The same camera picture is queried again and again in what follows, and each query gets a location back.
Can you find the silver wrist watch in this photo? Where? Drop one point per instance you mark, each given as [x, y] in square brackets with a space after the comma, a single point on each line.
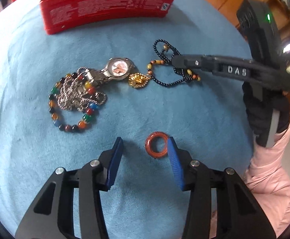
[116, 69]

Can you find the right hand black glove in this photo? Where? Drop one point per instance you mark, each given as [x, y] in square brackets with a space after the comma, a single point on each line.
[268, 113]

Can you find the red plastic tray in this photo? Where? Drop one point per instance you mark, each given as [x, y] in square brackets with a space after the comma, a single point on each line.
[60, 15]

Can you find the pink right sleeve forearm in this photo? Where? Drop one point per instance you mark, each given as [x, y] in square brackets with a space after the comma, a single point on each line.
[270, 183]

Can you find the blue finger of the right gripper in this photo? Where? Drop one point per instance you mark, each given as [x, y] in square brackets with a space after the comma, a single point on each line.
[193, 62]

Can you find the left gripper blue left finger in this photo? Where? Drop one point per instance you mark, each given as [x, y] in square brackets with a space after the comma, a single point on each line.
[110, 162]

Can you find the blue bed blanket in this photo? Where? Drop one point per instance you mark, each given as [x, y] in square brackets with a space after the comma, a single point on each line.
[206, 117]

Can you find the dark bead necklace gold pendant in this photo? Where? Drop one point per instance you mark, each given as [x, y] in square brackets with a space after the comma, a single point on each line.
[165, 52]

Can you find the red-brown ring bangle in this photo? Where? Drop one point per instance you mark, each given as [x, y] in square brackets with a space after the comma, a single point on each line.
[156, 144]

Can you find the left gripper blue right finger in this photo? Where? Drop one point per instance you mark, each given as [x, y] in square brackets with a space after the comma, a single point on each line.
[180, 160]

